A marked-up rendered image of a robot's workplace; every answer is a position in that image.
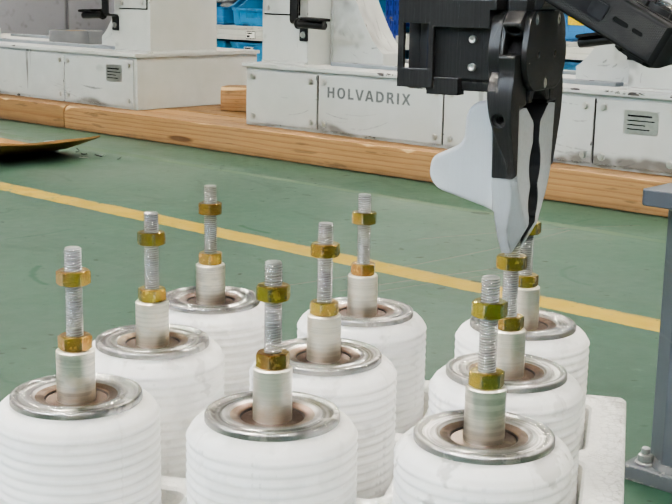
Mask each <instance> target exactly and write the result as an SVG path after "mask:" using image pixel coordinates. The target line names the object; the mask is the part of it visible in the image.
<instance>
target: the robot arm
mask: <svg viewBox="0 0 672 504"><path fill-rule="evenodd" d="M564 13H565V14H566V15H568V16H570V17H571V18H573V19H575V20H576V21H578V22H579V23H581V24H583V25H584V26H586V27H588V28H589V29H591V30H592V31H594V32H596V33H597V34H599V35H601V36H602V37H604V38H605V39H607V40H609V41H610V42H612V43H614V44H615V48H616V49H617V50H618V51H620V52H621V53H623V54H624V55H626V56H627V57H629V58H630V59H632V60H634V61H635V62H637V63H639V64H641V65H643V66H645V67H648V68H662V67H665V66H669V65H672V5H671V4H670V3H669V2H667V1H663V0H399V25H398V62H397V86H403V87H408V88H415V89H426V94H441V95H463V94H464V91H477V92H487V100H484V101H480V102H477V103H476V104H474V105H473V106H472V107H471V108H470V110H469V111H468V114H467V117H466V128H465V136H464V139H463V141H462V142H461V143H460V144H459V145H457V146H455V147H452V148H450V149H448V150H445V151H443V152H441V153H438V154H437V155H435V156H434V158H433V159H432V161H431V167H430V175H431V179H432V181H433V183H434V184H435V185H436V186H437V187H438V188H439V189H441V190H443V191H446V192H449V193H451V194H454V195H456V196H459V197H461V198H464V199H467V200H469V201H472V202H474V203H477V204H480V205H482V206H485V207H487V208H489V209H491V210H492V211H493V212H494V220H495V227H496V233H497V238H498V242H499V246H500V250H501V253H512V251H513V250H514V248H515V247H516V245H517V243H518V242H519V240H520V239H521V243H520V244H521V245H520V246H521V247H522V246H523V244H524V242H525V241H526V239H527V238H528V236H529V234H530V233H531V231H532V230H533V228H534V226H535V225H536V223H537V221H538V217H539V213H540V209H541V206H542V202H543V199H544V195H545V191H546V187H547V183H548V178H549V173H550V167H551V164H552V163H553V158H554V152H555V146H556V140H557V134H558V128H559V122H560V115H561V106H562V90H563V69H564V64H565V57H566V40H565V36H566V22H565V16H564ZM406 23H410V28H409V62H408V68H405V43H406ZM521 247H520V248H521Z"/></svg>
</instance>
